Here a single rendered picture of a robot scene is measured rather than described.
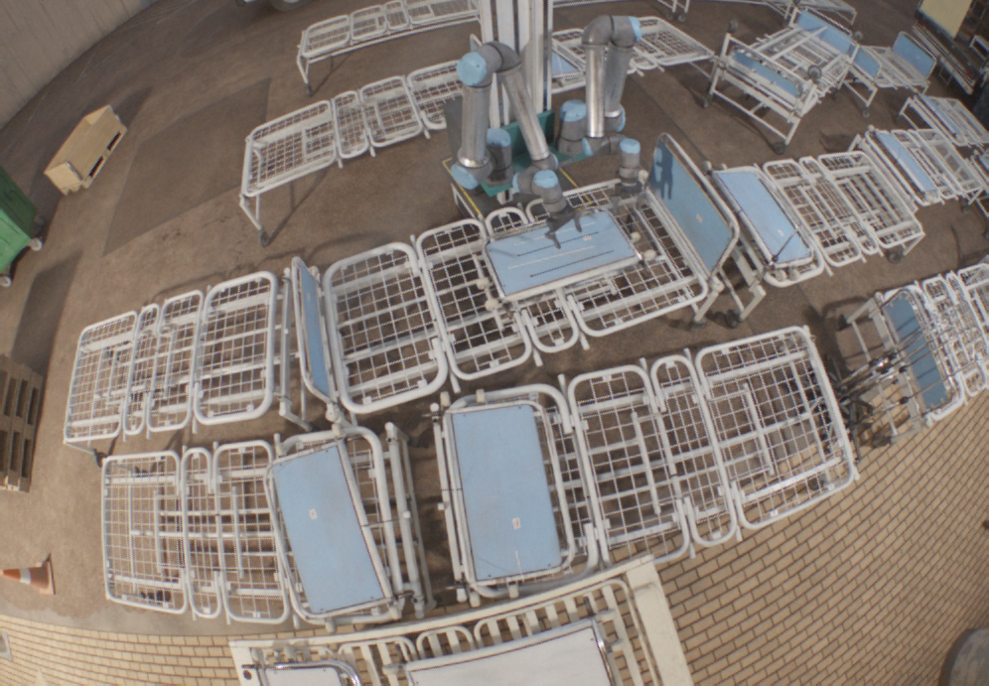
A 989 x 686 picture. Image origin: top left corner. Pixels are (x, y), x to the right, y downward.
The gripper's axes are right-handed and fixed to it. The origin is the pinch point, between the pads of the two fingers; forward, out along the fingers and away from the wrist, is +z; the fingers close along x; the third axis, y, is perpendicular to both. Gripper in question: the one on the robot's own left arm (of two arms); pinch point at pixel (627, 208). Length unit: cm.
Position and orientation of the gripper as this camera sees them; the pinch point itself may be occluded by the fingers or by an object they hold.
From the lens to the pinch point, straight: 215.4
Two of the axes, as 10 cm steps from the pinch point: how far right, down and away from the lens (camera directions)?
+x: 9.5, -2.6, 1.9
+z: 0.9, 7.9, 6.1
